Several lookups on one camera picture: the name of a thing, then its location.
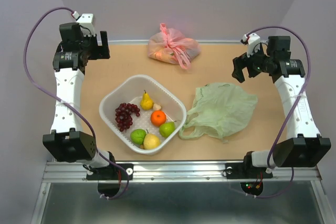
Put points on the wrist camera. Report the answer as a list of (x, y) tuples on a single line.
[(85, 20), (253, 43)]

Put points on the yellow fake round pear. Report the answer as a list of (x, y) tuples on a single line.
[(151, 141)]

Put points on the green fake apple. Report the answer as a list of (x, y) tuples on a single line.
[(137, 136)]

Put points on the green fake pear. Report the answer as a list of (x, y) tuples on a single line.
[(166, 129)]

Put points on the green plastic bag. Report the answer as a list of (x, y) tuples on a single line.
[(219, 110)]

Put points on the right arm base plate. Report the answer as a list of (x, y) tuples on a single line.
[(241, 171)]

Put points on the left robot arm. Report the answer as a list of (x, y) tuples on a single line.
[(66, 141)]

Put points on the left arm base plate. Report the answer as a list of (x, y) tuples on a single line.
[(110, 172)]

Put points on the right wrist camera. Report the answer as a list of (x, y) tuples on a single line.
[(253, 43)]

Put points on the aluminium front rail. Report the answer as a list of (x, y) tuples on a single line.
[(160, 172)]

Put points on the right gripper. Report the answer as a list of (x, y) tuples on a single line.
[(243, 61)]

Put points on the orange fake tangerine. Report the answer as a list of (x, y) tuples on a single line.
[(158, 118)]

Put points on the small beige fake garlic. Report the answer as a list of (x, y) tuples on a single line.
[(156, 107)]

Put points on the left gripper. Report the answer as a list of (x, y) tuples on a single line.
[(101, 52)]

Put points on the red fake grapes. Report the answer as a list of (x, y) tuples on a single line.
[(123, 115)]

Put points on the pink tied plastic bag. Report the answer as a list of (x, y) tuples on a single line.
[(171, 46)]

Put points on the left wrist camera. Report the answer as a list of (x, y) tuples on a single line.
[(85, 20)]

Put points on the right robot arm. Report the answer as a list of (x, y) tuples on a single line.
[(304, 145)]

